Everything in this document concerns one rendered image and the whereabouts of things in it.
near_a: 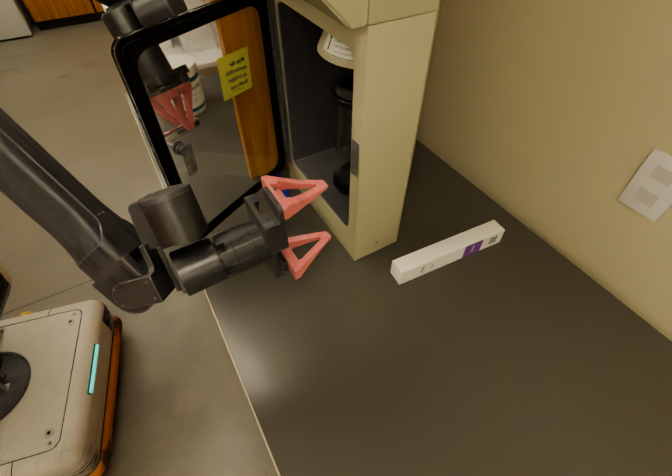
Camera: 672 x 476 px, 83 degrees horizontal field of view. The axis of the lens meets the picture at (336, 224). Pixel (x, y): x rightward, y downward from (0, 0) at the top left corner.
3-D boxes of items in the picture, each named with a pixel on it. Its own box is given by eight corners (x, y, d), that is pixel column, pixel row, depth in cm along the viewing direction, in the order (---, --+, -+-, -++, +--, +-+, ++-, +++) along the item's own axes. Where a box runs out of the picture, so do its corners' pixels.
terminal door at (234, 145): (286, 166, 95) (264, -17, 66) (194, 245, 77) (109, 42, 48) (283, 165, 95) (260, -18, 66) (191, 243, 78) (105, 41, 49)
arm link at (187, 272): (179, 290, 48) (182, 307, 43) (155, 242, 46) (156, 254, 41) (231, 267, 51) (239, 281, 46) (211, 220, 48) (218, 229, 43)
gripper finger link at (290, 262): (340, 225, 50) (275, 254, 47) (341, 259, 55) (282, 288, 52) (315, 196, 54) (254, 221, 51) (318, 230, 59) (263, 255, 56)
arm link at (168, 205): (157, 275, 52) (120, 311, 44) (118, 199, 49) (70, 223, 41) (237, 256, 50) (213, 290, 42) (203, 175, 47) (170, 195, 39)
